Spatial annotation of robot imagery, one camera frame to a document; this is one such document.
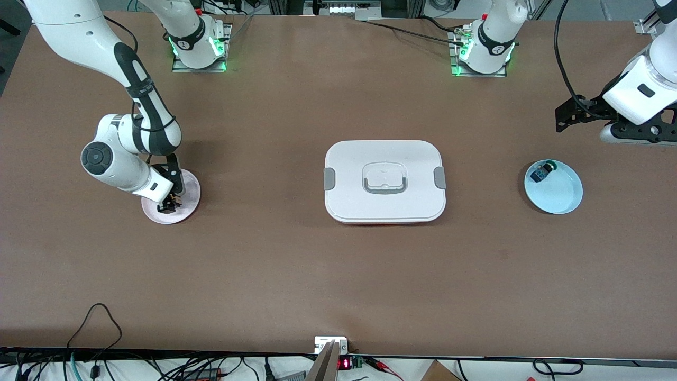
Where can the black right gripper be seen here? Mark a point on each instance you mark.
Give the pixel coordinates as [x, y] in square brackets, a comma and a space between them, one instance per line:
[172, 201]

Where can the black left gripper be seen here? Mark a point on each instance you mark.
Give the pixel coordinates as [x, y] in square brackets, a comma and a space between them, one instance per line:
[593, 109]

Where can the orange switch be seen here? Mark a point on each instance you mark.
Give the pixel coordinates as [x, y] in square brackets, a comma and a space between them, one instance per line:
[177, 202]

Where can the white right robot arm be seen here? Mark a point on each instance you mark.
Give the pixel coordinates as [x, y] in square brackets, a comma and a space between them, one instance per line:
[69, 26]

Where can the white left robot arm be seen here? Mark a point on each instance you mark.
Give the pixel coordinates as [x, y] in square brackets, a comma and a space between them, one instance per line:
[629, 98]

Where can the white lidded storage box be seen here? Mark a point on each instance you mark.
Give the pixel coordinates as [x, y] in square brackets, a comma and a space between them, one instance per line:
[412, 159]

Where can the pink round plate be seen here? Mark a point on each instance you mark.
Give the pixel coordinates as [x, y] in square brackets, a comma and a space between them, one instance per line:
[188, 185]

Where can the light blue round plate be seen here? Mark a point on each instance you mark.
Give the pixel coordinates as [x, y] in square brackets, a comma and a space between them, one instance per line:
[560, 196]

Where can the grey wooden slat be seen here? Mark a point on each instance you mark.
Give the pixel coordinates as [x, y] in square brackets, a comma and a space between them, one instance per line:
[325, 368]

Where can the red digit display module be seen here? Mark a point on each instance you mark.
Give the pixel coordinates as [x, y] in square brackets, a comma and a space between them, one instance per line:
[345, 363]

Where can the white light bar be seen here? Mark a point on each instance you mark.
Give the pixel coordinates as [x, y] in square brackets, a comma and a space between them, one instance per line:
[349, 9]

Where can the red clip leads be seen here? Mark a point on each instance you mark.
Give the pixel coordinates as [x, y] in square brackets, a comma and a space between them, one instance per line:
[381, 364]

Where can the brown cardboard piece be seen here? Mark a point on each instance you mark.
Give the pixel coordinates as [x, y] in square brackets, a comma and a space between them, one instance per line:
[439, 373]

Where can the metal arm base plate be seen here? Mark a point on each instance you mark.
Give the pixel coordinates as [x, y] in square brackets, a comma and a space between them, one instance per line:
[180, 69]
[476, 74]

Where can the aluminium profile bracket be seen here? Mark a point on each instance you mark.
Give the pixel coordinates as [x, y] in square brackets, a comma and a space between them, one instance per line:
[646, 24]

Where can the white metal bracket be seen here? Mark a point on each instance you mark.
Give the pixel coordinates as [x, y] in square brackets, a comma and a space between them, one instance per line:
[322, 344]

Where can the black table edge rail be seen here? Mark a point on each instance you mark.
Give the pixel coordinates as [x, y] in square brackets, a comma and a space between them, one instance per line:
[476, 358]

